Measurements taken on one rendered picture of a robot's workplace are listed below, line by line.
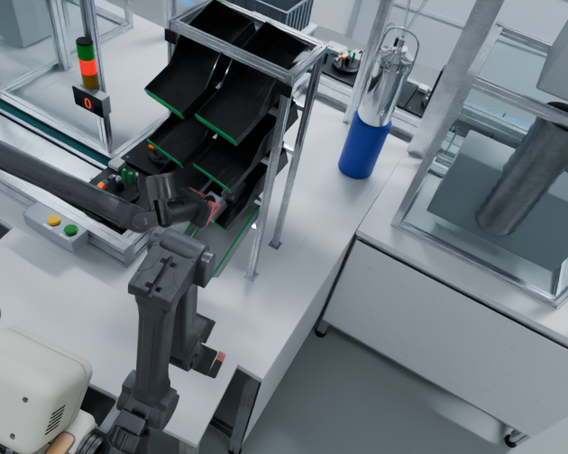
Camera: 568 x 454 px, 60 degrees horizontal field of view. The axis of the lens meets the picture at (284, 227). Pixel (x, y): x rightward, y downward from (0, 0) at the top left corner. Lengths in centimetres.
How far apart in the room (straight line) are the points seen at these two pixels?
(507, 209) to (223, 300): 100
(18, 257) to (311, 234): 101
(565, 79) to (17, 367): 153
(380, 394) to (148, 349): 183
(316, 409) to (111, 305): 121
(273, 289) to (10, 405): 95
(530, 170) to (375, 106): 60
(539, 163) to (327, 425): 148
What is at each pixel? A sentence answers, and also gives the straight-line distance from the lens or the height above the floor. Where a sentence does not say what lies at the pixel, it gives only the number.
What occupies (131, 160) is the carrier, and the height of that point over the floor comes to 97.
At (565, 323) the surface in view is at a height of 86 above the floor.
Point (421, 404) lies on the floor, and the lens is 266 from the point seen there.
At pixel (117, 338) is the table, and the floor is 86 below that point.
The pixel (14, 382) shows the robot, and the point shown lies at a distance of 100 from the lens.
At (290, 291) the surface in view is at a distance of 171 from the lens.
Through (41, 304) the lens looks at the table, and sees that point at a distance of 170.
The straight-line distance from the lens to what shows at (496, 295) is 201.
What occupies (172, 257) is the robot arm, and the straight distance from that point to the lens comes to 80.
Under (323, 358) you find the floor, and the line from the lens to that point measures 259.
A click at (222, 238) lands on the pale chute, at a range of 154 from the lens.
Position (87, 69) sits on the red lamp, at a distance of 173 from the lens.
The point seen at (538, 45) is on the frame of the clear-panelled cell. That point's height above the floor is 153.
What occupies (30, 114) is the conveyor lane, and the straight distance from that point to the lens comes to 219.
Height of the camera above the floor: 227
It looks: 49 degrees down
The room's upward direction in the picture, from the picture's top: 14 degrees clockwise
